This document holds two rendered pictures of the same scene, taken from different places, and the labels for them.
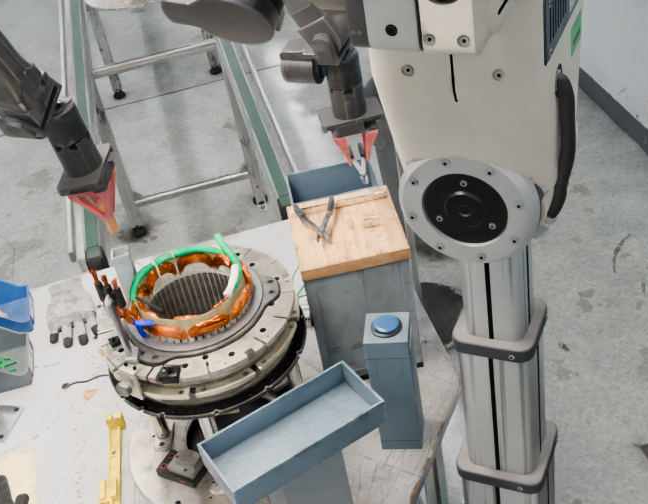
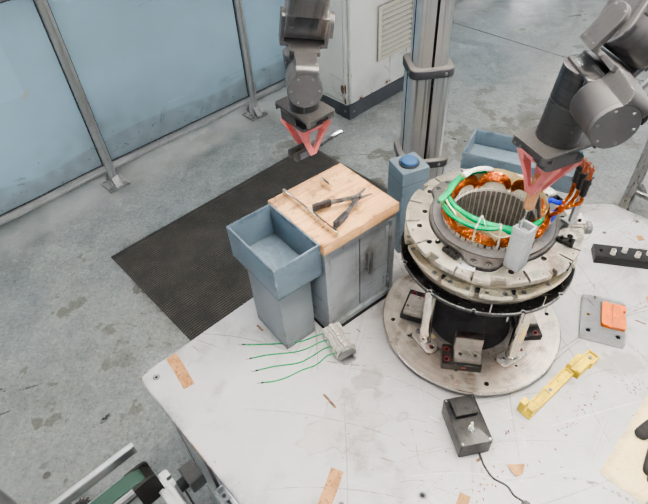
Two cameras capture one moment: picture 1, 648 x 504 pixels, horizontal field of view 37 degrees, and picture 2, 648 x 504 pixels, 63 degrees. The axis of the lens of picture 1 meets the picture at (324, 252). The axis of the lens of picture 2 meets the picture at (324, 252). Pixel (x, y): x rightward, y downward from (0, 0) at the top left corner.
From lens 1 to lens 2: 1.99 m
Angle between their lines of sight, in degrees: 84
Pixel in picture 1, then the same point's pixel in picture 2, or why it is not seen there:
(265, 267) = (420, 204)
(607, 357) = (114, 387)
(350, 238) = (346, 192)
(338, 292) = not seen: hidden behind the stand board
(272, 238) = (225, 434)
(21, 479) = (630, 454)
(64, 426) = (561, 463)
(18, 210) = not seen: outside the picture
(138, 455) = (538, 363)
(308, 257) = (381, 205)
